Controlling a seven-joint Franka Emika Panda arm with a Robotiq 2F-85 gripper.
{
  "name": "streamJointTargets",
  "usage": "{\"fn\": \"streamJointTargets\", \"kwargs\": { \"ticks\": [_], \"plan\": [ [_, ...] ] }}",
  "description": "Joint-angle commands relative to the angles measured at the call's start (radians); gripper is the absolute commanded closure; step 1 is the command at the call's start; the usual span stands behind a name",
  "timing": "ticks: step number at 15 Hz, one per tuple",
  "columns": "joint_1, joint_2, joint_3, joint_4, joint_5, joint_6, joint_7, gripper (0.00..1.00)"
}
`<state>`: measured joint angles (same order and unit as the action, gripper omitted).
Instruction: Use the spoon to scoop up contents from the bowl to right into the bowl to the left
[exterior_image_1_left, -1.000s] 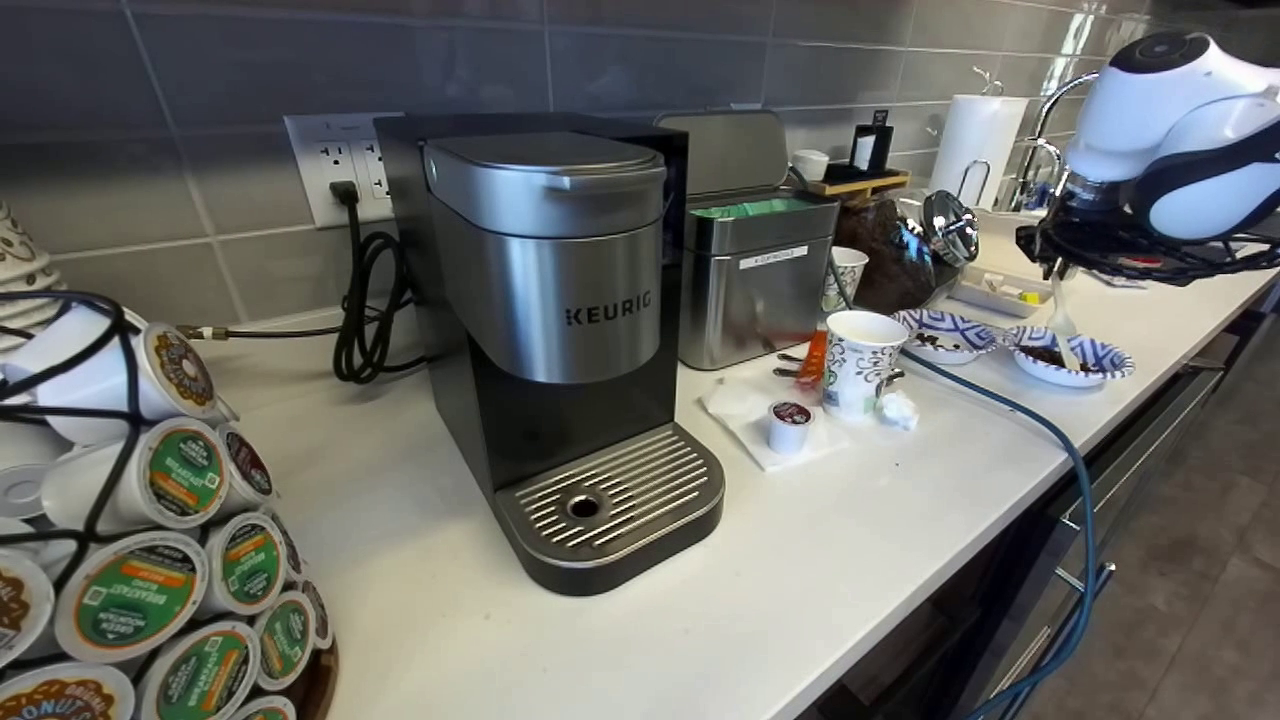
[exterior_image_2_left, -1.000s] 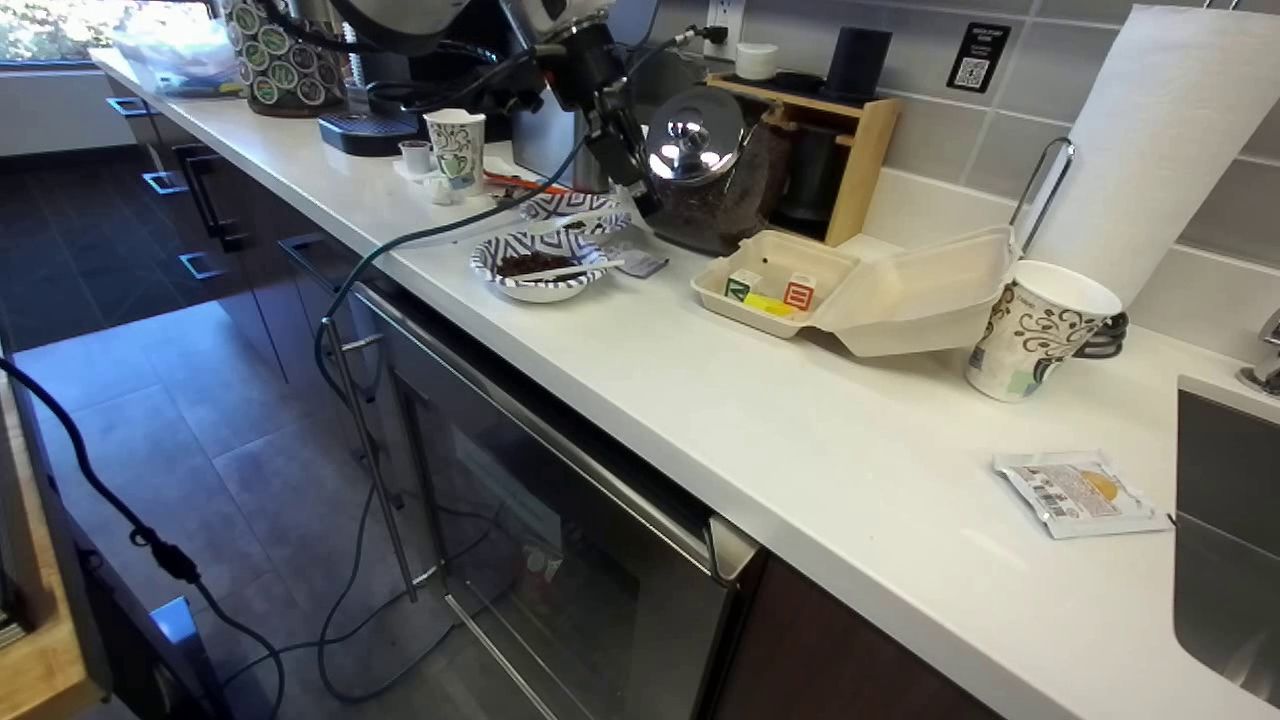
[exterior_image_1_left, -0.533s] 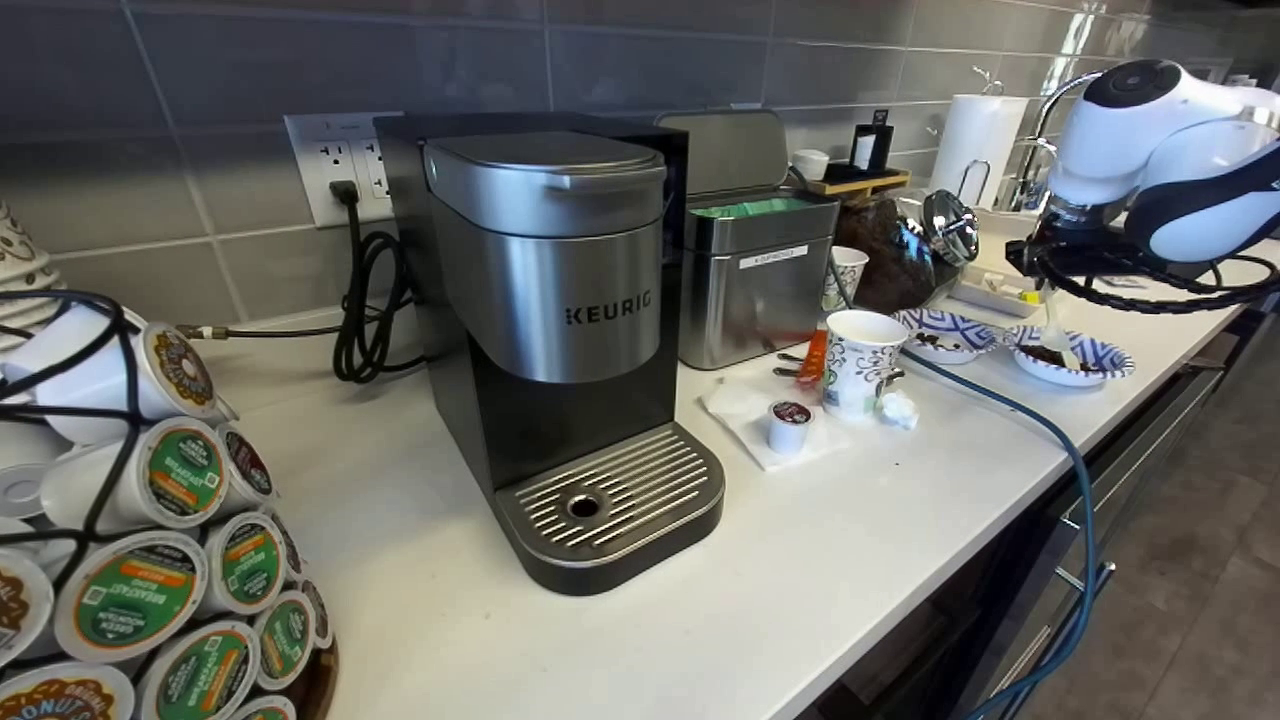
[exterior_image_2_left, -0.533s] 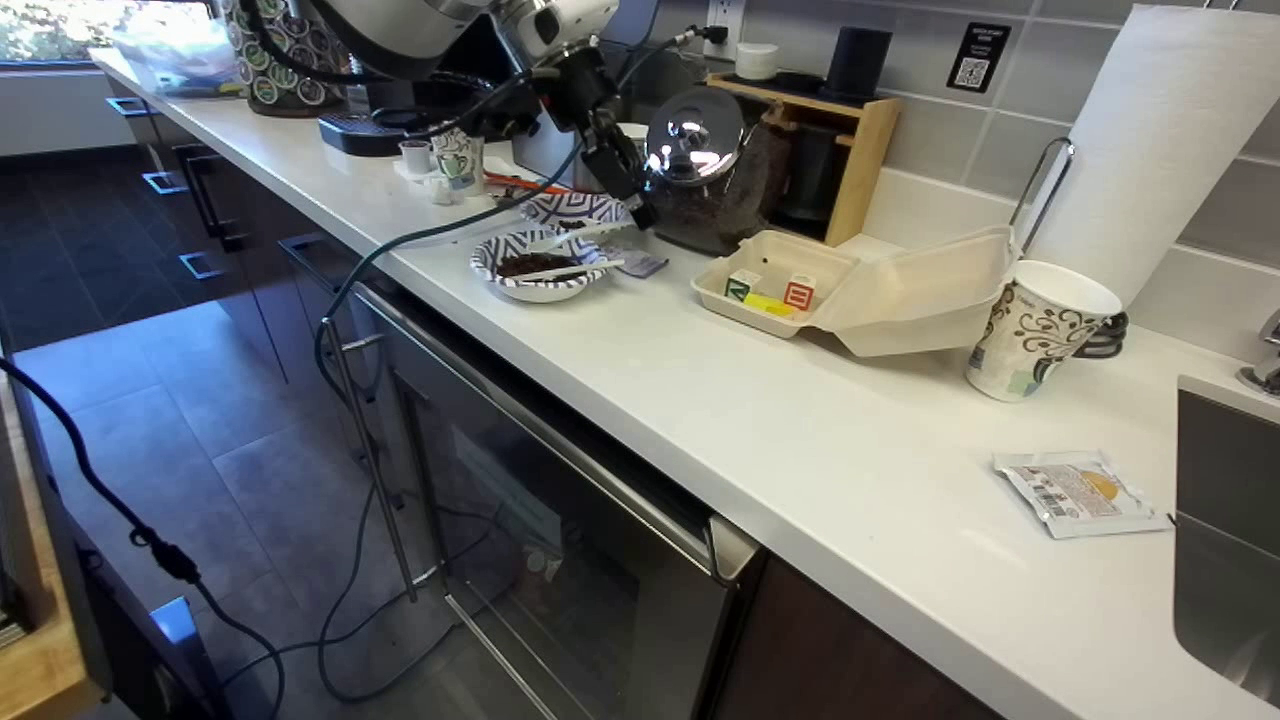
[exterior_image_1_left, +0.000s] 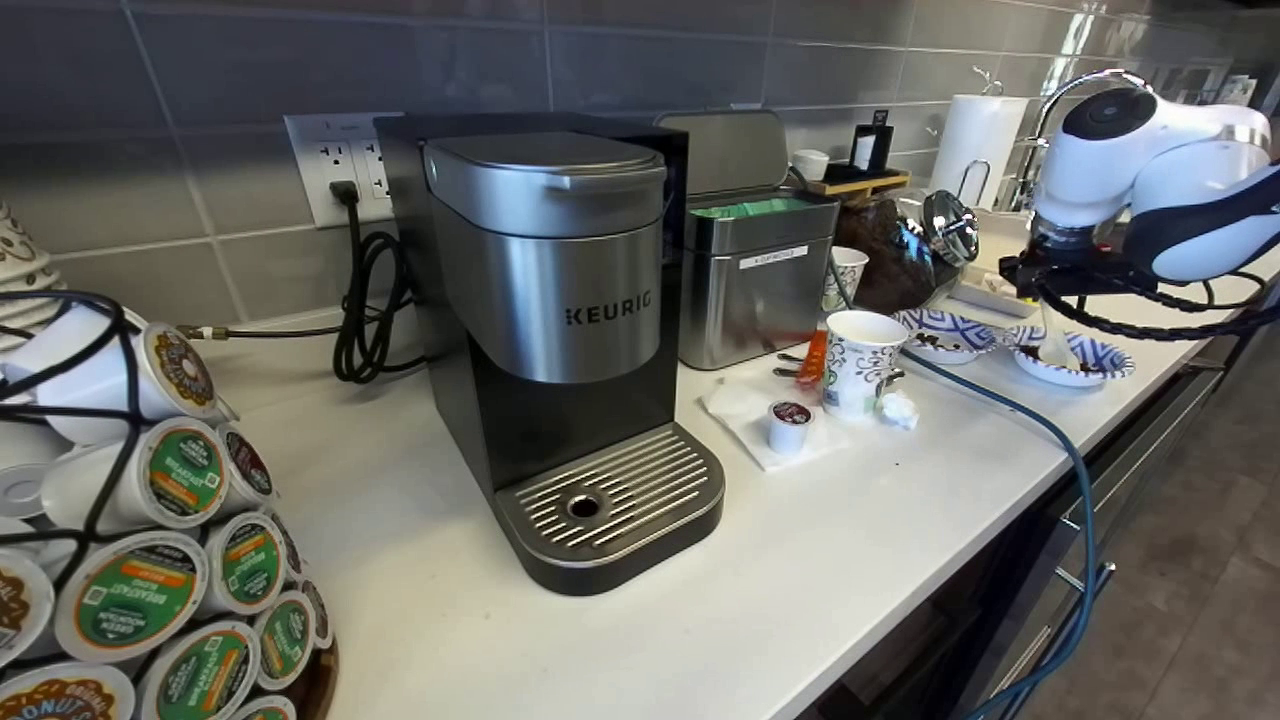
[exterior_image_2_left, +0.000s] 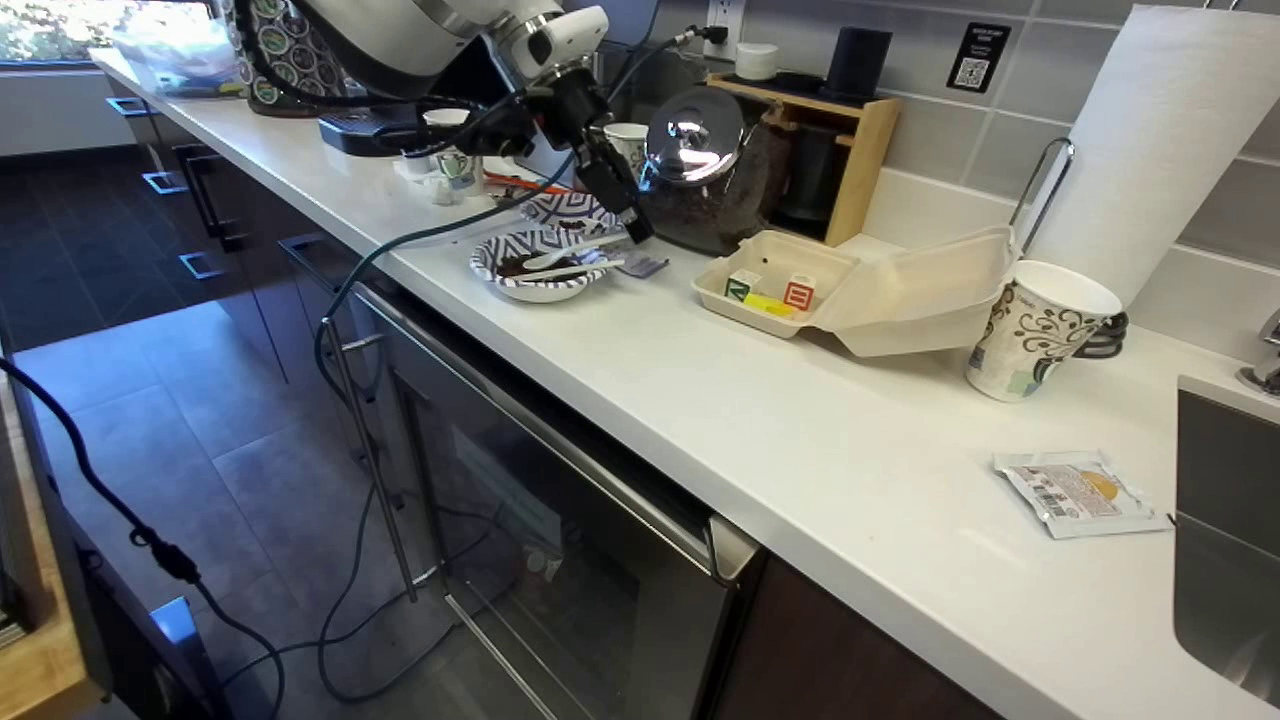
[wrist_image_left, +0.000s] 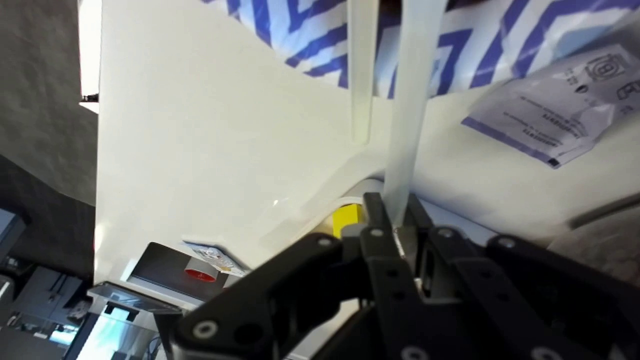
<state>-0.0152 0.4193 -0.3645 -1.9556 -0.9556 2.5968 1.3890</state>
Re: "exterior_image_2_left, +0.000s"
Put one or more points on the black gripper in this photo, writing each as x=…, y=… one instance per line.
x=577, y=117

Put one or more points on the white plastic spoon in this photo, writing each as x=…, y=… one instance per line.
x=575, y=259

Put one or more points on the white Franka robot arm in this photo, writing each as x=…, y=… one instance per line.
x=387, y=35

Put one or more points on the empty patterned paper bowl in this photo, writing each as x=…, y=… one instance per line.
x=567, y=209

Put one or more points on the patterned paper bowl with beans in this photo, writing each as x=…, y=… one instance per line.
x=546, y=287

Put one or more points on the small white printed sachet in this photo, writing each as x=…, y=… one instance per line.
x=645, y=267

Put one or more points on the red thin object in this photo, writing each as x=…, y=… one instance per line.
x=506, y=175

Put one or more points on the green tea packet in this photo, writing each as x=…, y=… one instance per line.
x=738, y=287

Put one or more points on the small white container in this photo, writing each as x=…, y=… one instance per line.
x=758, y=60

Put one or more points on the yellow tea packet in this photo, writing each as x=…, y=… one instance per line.
x=769, y=304

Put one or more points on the black cup inside rack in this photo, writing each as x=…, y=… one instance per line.
x=813, y=175

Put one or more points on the red tea packet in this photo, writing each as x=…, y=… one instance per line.
x=801, y=298

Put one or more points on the beige clamshell takeout container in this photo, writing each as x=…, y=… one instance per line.
x=906, y=314

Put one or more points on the glass door undercounter appliance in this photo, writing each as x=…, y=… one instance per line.
x=561, y=535

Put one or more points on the patterned cup stack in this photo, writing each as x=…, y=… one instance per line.
x=275, y=64

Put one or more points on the dark lower cabinet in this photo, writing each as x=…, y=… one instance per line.
x=242, y=213
x=826, y=652

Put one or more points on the large patterned paper cup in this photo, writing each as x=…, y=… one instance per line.
x=1025, y=332

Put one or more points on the clear plastic bag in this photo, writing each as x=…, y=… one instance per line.
x=173, y=44

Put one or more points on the white paper towel roll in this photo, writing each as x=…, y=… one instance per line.
x=1161, y=144

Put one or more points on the flat snack packet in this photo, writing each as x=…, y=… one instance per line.
x=1078, y=499

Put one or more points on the chrome sink faucet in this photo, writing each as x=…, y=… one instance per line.
x=1266, y=356

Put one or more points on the steel kitchen sink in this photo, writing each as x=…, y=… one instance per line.
x=1227, y=535

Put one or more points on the white wall outlet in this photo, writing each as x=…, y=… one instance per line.
x=726, y=21

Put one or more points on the QR code wall sign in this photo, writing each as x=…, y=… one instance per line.
x=977, y=56

